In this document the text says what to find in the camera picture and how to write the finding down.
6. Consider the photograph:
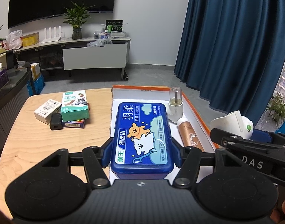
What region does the rose gold bottle white cap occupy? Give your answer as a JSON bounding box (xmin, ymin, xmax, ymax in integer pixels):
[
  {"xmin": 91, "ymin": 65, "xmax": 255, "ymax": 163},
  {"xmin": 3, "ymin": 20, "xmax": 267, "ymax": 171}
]
[{"xmin": 177, "ymin": 117, "xmax": 204, "ymax": 152}]

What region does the white plug-in repellent heater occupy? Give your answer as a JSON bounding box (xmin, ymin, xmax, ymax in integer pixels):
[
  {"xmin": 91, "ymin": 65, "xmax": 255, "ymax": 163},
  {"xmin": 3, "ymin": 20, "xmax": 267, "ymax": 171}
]
[{"xmin": 210, "ymin": 110, "xmax": 254, "ymax": 140}]

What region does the blue floss pick box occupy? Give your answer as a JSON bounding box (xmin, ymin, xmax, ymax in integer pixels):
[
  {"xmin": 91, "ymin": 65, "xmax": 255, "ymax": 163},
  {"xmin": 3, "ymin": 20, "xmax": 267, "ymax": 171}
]
[{"xmin": 110, "ymin": 102, "xmax": 174, "ymax": 180}]

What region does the colourful small flat box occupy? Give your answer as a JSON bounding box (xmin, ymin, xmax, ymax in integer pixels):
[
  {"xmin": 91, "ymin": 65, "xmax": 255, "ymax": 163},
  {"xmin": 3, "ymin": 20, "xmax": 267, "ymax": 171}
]
[{"xmin": 62, "ymin": 119, "xmax": 85, "ymax": 128}]

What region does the teal bandage box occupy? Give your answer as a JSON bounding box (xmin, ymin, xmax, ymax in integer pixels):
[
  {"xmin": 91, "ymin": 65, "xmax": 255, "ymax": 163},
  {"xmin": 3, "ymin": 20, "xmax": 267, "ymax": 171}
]
[{"xmin": 61, "ymin": 90, "xmax": 89, "ymax": 122}]

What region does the black power adapter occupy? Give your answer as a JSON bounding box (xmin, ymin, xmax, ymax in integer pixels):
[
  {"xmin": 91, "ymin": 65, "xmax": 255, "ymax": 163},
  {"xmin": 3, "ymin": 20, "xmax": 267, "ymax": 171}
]
[{"xmin": 49, "ymin": 113, "xmax": 63, "ymax": 130}]

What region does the orange white shoebox lid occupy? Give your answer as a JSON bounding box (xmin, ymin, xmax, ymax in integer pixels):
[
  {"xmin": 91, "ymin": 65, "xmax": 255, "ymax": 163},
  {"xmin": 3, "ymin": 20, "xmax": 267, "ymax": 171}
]
[{"xmin": 109, "ymin": 84, "xmax": 220, "ymax": 185}]

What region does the white small carton box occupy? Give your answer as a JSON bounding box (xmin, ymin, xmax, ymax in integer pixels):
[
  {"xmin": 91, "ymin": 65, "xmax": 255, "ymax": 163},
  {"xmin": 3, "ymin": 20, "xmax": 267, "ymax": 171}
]
[{"xmin": 34, "ymin": 99, "xmax": 61, "ymax": 124}]

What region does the light wooden side table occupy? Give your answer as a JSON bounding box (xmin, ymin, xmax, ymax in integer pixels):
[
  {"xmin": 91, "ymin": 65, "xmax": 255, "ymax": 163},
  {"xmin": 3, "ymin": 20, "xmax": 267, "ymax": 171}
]
[{"xmin": 0, "ymin": 88, "xmax": 112, "ymax": 218}]

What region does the blue curtain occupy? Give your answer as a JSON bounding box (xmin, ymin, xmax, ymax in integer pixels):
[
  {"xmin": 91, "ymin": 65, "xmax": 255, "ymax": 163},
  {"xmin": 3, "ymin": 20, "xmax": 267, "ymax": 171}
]
[{"xmin": 174, "ymin": 0, "xmax": 285, "ymax": 123}]

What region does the white tv cabinet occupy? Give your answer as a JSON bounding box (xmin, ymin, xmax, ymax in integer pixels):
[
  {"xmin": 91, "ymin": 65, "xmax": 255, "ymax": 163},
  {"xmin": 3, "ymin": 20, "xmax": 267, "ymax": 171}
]
[{"xmin": 14, "ymin": 37, "xmax": 131, "ymax": 80}]

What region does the black round table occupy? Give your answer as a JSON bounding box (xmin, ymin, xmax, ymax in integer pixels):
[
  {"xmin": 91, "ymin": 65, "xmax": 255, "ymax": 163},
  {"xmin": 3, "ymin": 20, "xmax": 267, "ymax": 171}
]
[{"xmin": 0, "ymin": 62, "xmax": 32, "ymax": 151}]

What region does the white wifi router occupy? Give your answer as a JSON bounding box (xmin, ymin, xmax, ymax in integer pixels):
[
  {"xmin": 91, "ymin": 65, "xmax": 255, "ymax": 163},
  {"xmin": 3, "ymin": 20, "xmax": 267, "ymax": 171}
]
[{"xmin": 41, "ymin": 26, "xmax": 61, "ymax": 43}]

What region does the black green display box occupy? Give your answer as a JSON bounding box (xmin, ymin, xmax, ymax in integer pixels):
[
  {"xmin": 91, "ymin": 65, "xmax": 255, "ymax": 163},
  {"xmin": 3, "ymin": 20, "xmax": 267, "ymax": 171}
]
[{"xmin": 106, "ymin": 19, "xmax": 123, "ymax": 33}]

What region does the yellow box on cabinet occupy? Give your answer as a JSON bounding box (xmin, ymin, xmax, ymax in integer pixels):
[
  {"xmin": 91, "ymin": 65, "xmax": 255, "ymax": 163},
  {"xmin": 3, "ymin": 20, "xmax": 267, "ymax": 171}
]
[{"xmin": 22, "ymin": 32, "xmax": 39, "ymax": 47}]

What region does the potted plant on cabinet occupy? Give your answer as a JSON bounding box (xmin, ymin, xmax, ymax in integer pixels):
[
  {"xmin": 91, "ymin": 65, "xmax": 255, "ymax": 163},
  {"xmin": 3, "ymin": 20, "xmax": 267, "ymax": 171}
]
[{"xmin": 63, "ymin": 2, "xmax": 91, "ymax": 39}]

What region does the white plastic bag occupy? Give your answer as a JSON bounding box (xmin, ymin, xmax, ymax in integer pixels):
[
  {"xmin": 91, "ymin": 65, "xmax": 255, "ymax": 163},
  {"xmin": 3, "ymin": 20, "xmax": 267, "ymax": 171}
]
[{"xmin": 5, "ymin": 29, "xmax": 23, "ymax": 50}]

